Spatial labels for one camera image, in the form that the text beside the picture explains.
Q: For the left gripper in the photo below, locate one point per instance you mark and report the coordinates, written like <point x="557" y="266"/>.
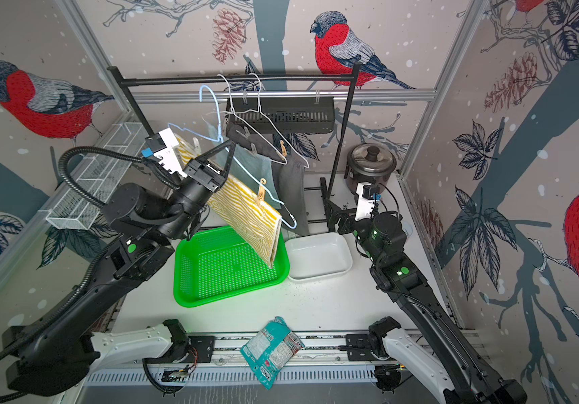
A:
<point x="205" y="172"/>

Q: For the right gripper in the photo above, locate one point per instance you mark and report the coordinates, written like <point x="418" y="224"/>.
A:
<point x="334" y="220"/>

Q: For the light blue wire hanger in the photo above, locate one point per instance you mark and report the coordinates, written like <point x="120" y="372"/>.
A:
<point x="288" y="220"/>

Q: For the yellow striped towel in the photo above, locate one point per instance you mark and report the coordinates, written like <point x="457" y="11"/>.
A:
<point x="254" y="220"/>

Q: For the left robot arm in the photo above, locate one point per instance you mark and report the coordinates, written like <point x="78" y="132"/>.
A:
<point x="57" y="351"/>

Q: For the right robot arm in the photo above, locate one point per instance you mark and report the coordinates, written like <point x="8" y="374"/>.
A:
<point x="451" y="369"/>

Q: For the black clothes rack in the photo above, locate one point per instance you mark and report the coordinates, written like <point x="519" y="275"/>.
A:
<point x="126" y="83"/>

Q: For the light blue towel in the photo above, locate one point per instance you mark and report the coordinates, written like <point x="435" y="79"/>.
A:
<point x="246" y="167"/>

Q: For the white plastic tray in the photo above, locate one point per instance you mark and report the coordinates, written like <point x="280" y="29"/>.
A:
<point x="317" y="257"/>

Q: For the dark grey towel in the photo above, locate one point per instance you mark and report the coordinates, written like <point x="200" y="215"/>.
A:
<point x="289" y="179"/>

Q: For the silver rice cooker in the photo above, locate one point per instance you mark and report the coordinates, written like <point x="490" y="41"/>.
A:
<point x="369" y="163"/>

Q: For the orange clothespin on grey towel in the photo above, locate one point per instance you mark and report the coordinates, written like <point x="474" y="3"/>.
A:
<point x="283" y="149"/>

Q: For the pink cup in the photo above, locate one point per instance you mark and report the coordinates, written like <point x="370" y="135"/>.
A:
<point x="408" y="229"/>

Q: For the green plastic basket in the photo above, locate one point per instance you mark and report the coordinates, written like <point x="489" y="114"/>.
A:
<point x="218" y="264"/>

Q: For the teal snack packet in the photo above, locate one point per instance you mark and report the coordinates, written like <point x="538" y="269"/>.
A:
<point x="270" y="349"/>

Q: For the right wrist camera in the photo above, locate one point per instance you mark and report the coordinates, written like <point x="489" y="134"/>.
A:
<point x="368" y="198"/>

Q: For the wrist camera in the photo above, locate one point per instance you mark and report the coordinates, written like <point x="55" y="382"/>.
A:
<point x="368" y="198"/>
<point x="161" y="149"/>

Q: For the black perforated wall basket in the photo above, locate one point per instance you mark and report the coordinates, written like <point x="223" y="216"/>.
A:
<point x="293" y="115"/>

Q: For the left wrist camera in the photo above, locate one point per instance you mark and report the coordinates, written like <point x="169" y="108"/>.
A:
<point x="161" y="149"/>

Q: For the white wire hanger front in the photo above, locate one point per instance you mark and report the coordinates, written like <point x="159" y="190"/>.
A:
<point x="253" y="118"/>

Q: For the white wire mesh shelf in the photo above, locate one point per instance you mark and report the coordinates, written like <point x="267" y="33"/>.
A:
<point x="98" y="175"/>

